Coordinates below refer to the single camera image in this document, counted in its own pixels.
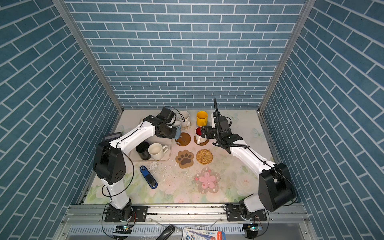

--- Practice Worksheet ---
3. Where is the white mug blue base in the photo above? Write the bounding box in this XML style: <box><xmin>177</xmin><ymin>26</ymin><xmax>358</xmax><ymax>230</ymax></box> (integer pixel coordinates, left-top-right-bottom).
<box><xmin>173</xmin><ymin>121</ymin><xmax>182</xmax><ymax>140</ymax></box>

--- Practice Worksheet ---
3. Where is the red interior mug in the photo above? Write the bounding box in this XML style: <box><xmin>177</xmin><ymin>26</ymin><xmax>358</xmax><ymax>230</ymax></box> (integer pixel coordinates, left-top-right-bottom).
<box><xmin>195</xmin><ymin>127</ymin><xmax>207</xmax><ymax>144</ymax></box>

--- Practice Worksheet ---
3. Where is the yellow mug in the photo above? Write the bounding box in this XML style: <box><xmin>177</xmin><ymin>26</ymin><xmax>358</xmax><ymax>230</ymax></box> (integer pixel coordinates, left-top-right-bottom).
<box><xmin>197</xmin><ymin>111</ymin><xmax>208</xmax><ymax>127</ymax></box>

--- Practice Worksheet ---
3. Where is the glossy brown scratched coaster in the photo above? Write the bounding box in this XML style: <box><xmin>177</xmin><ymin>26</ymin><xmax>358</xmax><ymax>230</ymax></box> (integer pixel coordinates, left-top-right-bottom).
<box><xmin>175</xmin><ymin>133</ymin><xmax>191</xmax><ymax>147</ymax></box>

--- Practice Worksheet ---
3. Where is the rattan round coaster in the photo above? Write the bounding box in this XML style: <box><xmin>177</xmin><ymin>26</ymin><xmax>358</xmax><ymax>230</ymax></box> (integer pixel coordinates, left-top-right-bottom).
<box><xmin>196</xmin><ymin>149</ymin><xmax>213</xmax><ymax>165</ymax></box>

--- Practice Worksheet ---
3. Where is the black mug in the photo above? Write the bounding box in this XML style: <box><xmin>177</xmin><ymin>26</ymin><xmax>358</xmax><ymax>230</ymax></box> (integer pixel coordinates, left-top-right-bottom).
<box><xmin>136</xmin><ymin>141</ymin><xmax>151</xmax><ymax>161</ymax></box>

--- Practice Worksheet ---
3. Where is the cork paw coaster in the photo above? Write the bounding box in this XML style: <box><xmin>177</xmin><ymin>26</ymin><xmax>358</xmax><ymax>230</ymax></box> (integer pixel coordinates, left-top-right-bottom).
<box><xmin>175</xmin><ymin>150</ymin><xmax>194</xmax><ymax>169</ymax></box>

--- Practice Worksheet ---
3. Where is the pink flower coaster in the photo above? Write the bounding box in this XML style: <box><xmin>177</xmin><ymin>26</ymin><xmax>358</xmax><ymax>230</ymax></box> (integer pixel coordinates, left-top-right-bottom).
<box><xmin>194</xmin><ymin>168</ymin><xmax>221</xmax><ymax>194</ymax></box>

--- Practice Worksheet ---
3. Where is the dark brown wooden coaster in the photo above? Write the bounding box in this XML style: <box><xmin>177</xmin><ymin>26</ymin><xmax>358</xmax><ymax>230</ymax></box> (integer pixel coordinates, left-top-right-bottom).
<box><xmin>194</xmin><ymin>136</ymin><xmax>210</xmax><ymax>146</ymax></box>

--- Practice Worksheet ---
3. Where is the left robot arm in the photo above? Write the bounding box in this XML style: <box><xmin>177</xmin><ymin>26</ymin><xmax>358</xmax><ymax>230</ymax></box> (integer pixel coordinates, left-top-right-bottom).
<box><xmin>94</xmin><ymin>107</ymin><xmax>181</xmax><ymax>211</ymax></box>

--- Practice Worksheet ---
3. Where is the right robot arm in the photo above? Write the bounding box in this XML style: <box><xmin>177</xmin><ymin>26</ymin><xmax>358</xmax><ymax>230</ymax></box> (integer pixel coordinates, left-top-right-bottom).
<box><xmin>202</xmin><ymin>110</ymin><xmax>297</xmax><ymax>219</ymax></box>

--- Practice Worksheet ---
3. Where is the black calculator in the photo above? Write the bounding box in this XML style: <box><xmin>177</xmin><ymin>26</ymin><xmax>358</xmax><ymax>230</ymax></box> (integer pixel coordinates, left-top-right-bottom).
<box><xmin>103</xmin><ymin>132</ymin><xmax>122</xmax><ymax>142</ymax></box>

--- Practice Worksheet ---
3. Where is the right circuit board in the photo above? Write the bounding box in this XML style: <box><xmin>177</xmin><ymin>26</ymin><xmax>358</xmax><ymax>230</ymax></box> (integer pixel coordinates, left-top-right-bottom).
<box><xmin>246</xmin><ymin>225</ymin><xmax>263</xmax><ymax>232</ymax></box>

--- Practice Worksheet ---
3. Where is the circuit board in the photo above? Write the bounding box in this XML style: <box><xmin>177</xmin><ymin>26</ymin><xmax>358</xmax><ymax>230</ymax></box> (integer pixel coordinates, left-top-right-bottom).
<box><xmin>246</xmin><ymin>225</ymin><xmax>263</xmax><ymax>232</ymax></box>
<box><xmin>113</xmin><ymin>226</ymin><xmax>133</xmax><ymax>235</ymax></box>

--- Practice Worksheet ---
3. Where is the printed packet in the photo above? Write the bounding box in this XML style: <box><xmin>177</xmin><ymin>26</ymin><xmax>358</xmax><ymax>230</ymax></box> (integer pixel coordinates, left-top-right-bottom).
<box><xmin>182</xmin><ymin>228</ymin><xmax>226</xmax><ymax>240</ymax></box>

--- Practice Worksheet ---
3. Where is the left circuit board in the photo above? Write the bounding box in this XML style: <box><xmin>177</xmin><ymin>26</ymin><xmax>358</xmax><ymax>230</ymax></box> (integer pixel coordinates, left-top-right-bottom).
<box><xmin>113</xmin><ymin>226</ymin><xmax>133</xmax><ymax>235</ymax></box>

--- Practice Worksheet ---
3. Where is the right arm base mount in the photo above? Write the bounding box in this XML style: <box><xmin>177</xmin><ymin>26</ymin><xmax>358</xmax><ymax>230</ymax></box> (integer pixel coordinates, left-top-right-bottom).
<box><xmin>223</xmin><ymin>203</ymin><xmax>267</xmax><ymax>222</ymax></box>

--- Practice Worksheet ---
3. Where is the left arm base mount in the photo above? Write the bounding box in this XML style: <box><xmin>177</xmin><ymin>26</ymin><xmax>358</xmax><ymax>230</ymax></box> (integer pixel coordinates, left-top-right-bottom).
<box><xmin>104</xmin><ymin>204</ymin><xmax>148</xmax><ymax>223</ymax></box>

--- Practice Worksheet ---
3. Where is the black remote handle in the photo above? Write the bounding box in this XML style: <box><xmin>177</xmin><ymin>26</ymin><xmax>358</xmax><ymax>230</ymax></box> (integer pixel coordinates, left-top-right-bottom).
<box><xmin>156</xmin><ymin>225</ymin><xmax>176</xmax><ymax>240</ymax></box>

